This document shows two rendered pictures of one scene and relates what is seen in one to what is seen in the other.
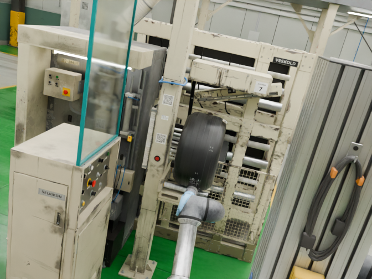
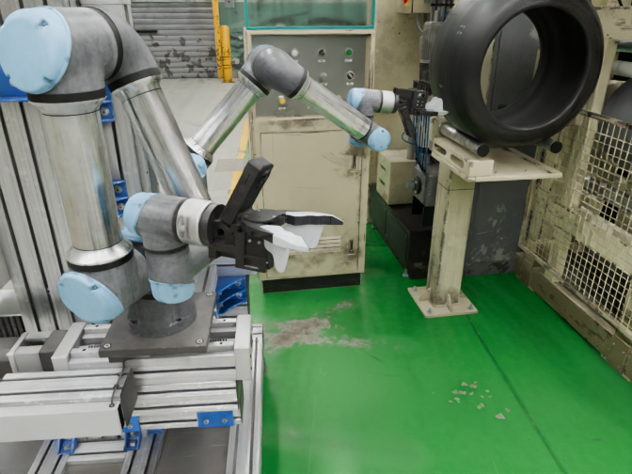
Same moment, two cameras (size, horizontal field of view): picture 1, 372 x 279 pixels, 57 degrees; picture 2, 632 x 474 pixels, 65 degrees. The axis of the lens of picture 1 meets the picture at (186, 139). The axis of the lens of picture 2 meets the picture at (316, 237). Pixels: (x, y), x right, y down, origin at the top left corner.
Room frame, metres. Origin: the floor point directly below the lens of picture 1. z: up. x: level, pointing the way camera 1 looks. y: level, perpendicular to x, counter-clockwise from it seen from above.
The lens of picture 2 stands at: (1.24, -1.74, 1.37)
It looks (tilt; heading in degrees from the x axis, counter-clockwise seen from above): 25 degrees down; 75
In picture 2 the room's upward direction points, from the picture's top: straight up
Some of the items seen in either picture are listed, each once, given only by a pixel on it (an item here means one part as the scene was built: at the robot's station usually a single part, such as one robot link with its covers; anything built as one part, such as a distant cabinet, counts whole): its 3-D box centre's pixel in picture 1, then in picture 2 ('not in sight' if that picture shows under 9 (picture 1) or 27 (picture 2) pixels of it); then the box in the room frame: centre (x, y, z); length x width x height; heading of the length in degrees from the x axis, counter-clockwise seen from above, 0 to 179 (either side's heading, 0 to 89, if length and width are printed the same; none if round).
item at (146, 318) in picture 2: not in sight; (159, 299); (1.16, -0.73, 0.77); 0.15 x 0.15 x 0.10
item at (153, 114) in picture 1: (150, 138); not in sight; (2.41, 0.26, 1.19); 0.05 x 0.04 x 0.48; 174
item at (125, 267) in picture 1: (138, 267); (441, 297); (2.43, 0.17, 0.02); 0.27 x 0.27 x 0.04; 84
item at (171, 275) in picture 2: not in sight; (176, 264); (1.21, -0.91, 0.94); 0.11 x 0.08 x 0.11; 53
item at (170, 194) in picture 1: (183, 197); (460, 155); (2.28, -0.07, 0.83); 0.36 x 0.09 x 0.06; 84
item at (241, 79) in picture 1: (231, 77); not in sight; (2.70, -0.24, 1.71); 0.61 x 0.25 x 0.15; 84
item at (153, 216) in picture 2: not in sight; (162, 218); (1.20, -0.93, 1.04); 0.11 x 0.08 x 0.09; 143
